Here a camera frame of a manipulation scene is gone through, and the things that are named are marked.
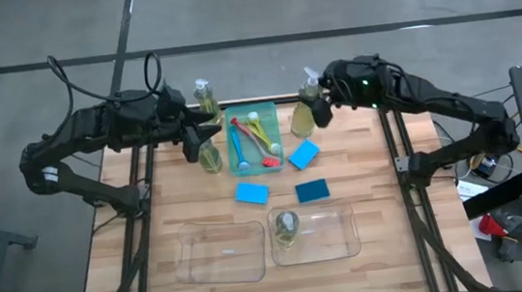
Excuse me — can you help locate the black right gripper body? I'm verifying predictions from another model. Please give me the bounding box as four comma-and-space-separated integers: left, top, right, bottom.
318, 55, 370, 112

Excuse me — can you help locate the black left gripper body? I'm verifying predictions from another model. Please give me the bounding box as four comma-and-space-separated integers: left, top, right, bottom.
135, 80, 193, 150

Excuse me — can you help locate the yellow dish soap pump bottle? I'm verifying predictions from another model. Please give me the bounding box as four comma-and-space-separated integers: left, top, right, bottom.
283, 64, 328, 141
190, 75, 224, 128
195, 137, 225, 177
271, 208, 304, 252

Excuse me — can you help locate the blue handled dish brush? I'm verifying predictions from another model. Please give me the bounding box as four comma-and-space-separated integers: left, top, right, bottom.
228, 122, 253, 173

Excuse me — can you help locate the yellow handled dish brush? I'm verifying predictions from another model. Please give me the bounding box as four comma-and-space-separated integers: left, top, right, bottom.
246, 109, 276, 151

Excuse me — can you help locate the green handled dish brush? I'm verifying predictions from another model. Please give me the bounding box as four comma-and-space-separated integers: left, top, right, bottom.
258, 129, 285, 160

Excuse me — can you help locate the red dish brush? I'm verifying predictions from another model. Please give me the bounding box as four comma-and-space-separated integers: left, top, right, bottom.
229, 112, 282, 173

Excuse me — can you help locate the blue kitchen sponge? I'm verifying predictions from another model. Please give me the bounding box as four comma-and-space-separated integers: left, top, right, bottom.
286, 137, 324, 172
233, 179, 272, 209
294, 177, 332, 205

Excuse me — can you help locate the teal plastic bin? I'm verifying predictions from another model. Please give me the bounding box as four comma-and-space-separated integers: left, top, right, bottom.
222, 101, 286, 179

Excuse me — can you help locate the clear plastic bin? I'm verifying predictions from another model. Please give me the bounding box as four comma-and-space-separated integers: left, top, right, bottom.
265, 198, 364, 269
170, 214, 271, 291

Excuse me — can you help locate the white paper sheet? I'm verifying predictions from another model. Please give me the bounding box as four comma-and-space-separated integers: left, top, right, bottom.
455, 175, 491, 203

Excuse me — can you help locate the small blue device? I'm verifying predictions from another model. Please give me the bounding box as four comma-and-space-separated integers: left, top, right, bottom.
478, 153, 504, 180

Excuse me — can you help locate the red funnel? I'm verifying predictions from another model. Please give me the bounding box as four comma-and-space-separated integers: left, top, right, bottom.
477, 211, 509, 241

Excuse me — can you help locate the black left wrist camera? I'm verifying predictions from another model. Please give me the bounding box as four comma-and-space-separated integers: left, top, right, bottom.
155, 79, 188, 124

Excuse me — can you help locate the black aluminium frame rail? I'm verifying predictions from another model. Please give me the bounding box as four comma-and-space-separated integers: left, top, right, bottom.
65, 142, 170, 292
376, 100, 486, 292

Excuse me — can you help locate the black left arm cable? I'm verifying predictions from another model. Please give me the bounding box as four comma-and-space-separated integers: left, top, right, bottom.
45, 43, 166, 113

